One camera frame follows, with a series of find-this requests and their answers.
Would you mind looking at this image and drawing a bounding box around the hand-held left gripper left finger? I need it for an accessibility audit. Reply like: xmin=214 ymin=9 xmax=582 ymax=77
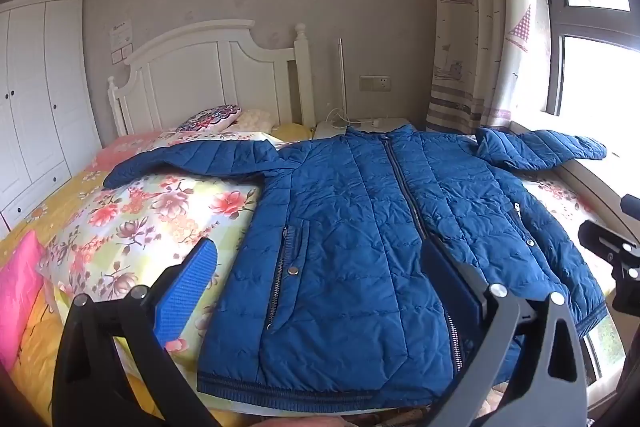
xmin=52 ymin=237 xmax=221 ymax=427

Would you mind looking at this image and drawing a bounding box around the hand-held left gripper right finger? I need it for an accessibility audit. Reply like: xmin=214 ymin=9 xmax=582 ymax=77
xmin=420 ymin=237 xmax=588 ymax=427

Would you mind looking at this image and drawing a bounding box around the blue quilted jacket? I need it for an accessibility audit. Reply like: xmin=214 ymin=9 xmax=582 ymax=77
xmin=102 ymin=124 xmax=609 ymax=411

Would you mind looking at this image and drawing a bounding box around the windowsill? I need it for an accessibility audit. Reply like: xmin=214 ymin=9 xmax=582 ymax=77
xmin=509 ymin=119 xmax=640 ymax=253

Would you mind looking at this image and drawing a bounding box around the floral quilt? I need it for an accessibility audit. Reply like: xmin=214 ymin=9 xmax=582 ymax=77
xmin=37 ymin=127 xmax=618 ymax=413

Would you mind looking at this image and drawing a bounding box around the dark framed window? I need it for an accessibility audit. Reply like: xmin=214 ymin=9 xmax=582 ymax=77
xmin=529 ymin=0 xmax=640 ymax=128

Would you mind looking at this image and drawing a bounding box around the pink floral pillow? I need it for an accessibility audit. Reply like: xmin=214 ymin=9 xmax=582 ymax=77
xmin=86 ymin=132 xmax=176 ymax=172

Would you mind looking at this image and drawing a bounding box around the yellow floral bed sheet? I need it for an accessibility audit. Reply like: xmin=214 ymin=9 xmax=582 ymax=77
xmin=0 ymin=167 xmax=166 ymax=427

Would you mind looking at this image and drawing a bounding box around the white nightstand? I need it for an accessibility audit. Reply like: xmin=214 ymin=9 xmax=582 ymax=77
xmin=313 ymin=117 xmax=414 ymax=140

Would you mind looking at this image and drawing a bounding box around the pink cushion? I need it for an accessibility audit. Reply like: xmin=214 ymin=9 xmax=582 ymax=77
xmin=0 ymin=229 xmax=47 ymax=374

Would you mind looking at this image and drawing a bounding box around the purple patterned cushion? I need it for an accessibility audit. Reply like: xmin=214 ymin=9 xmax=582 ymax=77
xmin=175 ymin=105 xmax=242 ymax=133

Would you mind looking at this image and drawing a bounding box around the cream orange patterned pillow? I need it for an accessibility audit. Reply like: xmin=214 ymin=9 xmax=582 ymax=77
xmin=232 ymin=109 xmax=274 ymax=132

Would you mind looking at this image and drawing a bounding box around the yellow pillow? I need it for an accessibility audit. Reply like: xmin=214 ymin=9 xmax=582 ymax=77
xmin=272 ymin=122 xmax=317 ymax=143

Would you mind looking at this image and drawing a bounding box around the white wooden bed headboard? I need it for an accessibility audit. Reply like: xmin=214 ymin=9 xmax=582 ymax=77
xmin=107 ymin=20 xmax=316 ymax=138

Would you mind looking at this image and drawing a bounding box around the slim silver desk lamp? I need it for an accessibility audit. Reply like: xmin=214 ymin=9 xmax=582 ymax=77
xmin=327 ymin=38 xmax=357 ymax=128

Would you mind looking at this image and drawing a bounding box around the printed striped curtain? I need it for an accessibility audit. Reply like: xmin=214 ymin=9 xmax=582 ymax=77
xmin=426 ymin=0 xmax=557 ymax=136

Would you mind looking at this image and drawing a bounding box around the white wardrobe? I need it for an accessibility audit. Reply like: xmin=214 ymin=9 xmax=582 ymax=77
xmin=0 ymin=0 xmax=104 ymax=233

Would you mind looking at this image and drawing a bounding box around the white cable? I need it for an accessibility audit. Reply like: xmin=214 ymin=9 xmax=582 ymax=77
xmin=324 ymin=108 xmax=373 ymax=128

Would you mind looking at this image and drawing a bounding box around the wall power socket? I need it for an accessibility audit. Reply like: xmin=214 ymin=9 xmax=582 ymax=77
xmin=358 ymin=75 xmax=392 ymax=93

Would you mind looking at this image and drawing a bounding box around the white paper wall notice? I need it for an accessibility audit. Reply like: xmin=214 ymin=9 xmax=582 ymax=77
xmin=108 ymin=20 xmax=134 ymax=51

